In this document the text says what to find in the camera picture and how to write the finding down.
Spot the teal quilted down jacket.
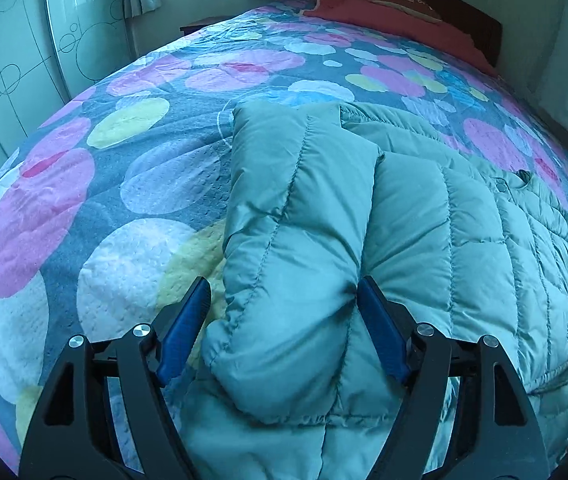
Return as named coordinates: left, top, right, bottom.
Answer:
left=178, top=101, right=568, bottom=480

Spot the colourful polka dot bedspread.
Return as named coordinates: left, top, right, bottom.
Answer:
left=0, top=0, right=568, bottom=479

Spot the brown embroidered cushion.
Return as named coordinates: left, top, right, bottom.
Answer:
left=372, top=0, right=442, bottom=23

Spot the red pillow blanket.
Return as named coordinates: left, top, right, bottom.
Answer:
left=302, top=0, right=496, bottom=76

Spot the white patterned wardrobe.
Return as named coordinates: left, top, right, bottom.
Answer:
left=0, top=0, right=132, bottom=167

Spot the dark wooden nightstand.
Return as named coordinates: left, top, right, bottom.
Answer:
left=180, top=16, right=227, bottom=36

